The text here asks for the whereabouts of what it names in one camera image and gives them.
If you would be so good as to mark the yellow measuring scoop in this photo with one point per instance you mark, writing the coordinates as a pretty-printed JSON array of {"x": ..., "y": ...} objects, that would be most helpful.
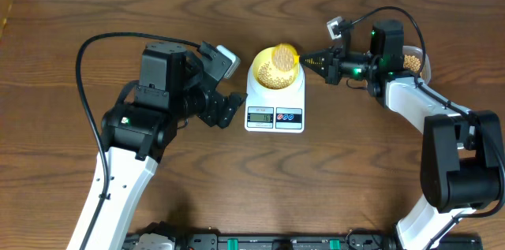
[{"x": 284, "y": 57}]

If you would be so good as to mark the clear plastic container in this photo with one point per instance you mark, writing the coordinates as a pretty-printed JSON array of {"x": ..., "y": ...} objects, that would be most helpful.
[{"x": 426, "y": 70}]

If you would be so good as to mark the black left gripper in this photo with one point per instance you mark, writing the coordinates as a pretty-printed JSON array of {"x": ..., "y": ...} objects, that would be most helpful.
[{"x": 217, "y": 102}]

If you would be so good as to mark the soybeans in yellow bowl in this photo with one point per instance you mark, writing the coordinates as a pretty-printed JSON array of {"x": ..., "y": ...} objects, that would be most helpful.
[{"x": 272, "y": 78}]

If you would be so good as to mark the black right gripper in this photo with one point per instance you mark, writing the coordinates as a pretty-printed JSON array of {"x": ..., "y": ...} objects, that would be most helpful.
[{"x": 331, "y": 60}]

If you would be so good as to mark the soybeans in container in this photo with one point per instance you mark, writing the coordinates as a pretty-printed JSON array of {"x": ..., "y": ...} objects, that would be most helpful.
[{"x": 412, "y": 63}]

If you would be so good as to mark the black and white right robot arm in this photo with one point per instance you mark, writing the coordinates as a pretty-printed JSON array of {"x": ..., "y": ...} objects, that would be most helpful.
[{"x": 462, "y": 160}]

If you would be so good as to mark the yellow bowl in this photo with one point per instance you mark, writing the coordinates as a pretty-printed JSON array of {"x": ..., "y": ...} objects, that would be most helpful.
[{"x": 261, "y": 58}]

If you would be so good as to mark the white digital kitchen scale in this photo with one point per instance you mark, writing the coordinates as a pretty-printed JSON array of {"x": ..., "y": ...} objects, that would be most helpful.
[{"x": 274, "y": 110}]

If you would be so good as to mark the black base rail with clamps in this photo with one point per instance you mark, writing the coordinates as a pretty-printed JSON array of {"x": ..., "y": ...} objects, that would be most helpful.
[{"x": 162, "y": 235}]

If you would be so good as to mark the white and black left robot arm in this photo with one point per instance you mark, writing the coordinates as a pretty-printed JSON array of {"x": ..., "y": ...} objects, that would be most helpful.
[{"x": 174, "y": 84}]

